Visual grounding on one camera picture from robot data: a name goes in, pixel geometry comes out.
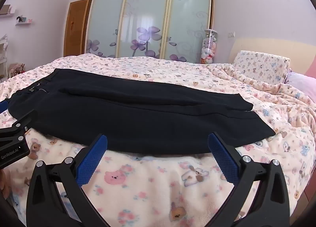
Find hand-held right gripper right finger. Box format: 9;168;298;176
207;132;290;227

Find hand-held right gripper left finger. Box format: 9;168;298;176
26;133;111;227

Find black pants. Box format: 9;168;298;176
7;68;276;155

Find person's left hand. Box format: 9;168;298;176
0;169;11;199

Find brown decorations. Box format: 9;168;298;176
8;63;26;75

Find white shelf unit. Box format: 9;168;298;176
0;33;9;79

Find bear print blanket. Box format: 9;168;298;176
0;53;316;227

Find bear print pillow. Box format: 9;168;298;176
233;50;291;85

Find pink pillow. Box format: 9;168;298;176
284;63;316;106

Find wooden door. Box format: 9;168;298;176
64;0;88;57

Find clear tube of plush toys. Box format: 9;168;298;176
200;29;218;64

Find beige headboard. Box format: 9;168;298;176
228;38;316;75

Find sliding glass door wardrobe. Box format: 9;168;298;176
84;0;215;64

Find white wall shelf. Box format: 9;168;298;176
15;16;33;26
0;5;16;17

